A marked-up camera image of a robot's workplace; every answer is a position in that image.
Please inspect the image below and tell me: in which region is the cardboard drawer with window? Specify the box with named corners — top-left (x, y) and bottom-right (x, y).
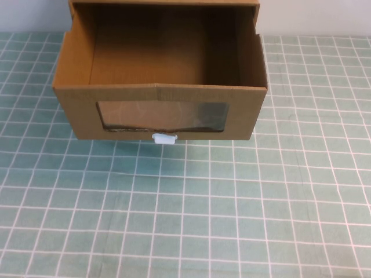
top-left (52, 4), bottom-right (268, 142)

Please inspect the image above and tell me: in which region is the cardboard shoe box shell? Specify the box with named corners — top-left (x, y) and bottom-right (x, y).
top-left (68, 0), bottom-right (261, 35)

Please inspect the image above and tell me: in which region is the green checked tablecloth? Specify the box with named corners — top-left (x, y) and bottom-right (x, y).
top-left (0, 31), bottom-right (371, 278)

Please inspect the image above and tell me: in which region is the white plastic drawer handle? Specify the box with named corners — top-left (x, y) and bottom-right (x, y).
top-left (151, 133), bottom-right (178, 145)

